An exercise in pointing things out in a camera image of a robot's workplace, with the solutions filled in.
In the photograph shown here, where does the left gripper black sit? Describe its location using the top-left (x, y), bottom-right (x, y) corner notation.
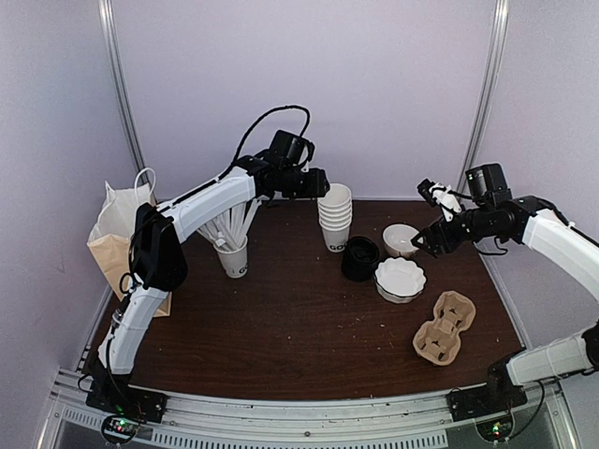
top-left (281, 168), bottom-right (329, 201)

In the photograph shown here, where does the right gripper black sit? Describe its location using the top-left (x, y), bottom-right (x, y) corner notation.
top-left (412, 206), bottom-right (494, 259)

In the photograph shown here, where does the stack of white paper cups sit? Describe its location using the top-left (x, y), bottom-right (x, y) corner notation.
top-left (317, 183), bottom-right (353, 253)

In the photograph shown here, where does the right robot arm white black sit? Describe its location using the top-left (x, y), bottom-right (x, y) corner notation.
top-left (412, 196), bottom-right (598, 413)

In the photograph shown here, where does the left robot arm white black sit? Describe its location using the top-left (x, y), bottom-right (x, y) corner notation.
top-left (90, 156), bottom-right (329, 415)

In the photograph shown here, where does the brown paper takeout bag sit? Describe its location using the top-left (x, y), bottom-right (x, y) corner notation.
top-left (87, 167), bottom-right (155, 300)

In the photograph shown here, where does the plain white round bowl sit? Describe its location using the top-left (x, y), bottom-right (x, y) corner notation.
top-left (382, 224), bottom-right (418, 258)

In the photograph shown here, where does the white scalloped bowl black rim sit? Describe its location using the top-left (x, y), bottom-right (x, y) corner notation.
top-left (374, 257), bottom-right (427, 304)

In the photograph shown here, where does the stack of black cup lids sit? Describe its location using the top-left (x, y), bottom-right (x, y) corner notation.
top-left (341, 236), bottom-right (380, 282)

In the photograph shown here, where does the bundle of wrapped white straws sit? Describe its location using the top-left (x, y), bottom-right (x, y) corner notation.
top-left (197, 199), bottom-right (262, 252)

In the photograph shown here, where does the white cup holding straws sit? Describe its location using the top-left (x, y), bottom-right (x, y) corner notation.
top-left (213, 237), bottom-right (248, 279)

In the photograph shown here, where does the brown cardboard cup carrier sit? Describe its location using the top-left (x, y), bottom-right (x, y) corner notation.
top-left (413, 291), bottom-right (476, 367)

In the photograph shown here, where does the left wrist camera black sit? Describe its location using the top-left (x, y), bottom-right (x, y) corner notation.
top-left (268, 130), bottom-right (315, 168)

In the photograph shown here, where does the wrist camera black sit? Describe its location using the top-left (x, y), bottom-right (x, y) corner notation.
top-left (268, 130), bottom-right (315, 168)
top-left (466, 163), bottom-right (512, 202)

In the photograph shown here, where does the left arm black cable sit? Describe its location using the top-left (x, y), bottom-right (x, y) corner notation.
top-left (219, 106), bottom-right (313, 183)

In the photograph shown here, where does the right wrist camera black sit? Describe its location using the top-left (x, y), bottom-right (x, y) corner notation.
top-left (466, 163), bottom-right (512, 202)

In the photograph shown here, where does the right aluminium corner post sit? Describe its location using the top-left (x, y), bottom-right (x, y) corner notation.
top-left (458, 0), bottom-right (509, 193)

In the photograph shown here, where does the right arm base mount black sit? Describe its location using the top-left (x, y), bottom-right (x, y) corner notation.
top-left (446, 367), bottom-right (527, 422)

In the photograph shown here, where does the aluminium front rail frame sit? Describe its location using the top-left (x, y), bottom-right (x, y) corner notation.
top-left (37, 367), bottom-right (581, 449)

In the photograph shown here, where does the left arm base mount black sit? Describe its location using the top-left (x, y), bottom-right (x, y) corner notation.
top-left (85, 369), bottom-right (168, 424)

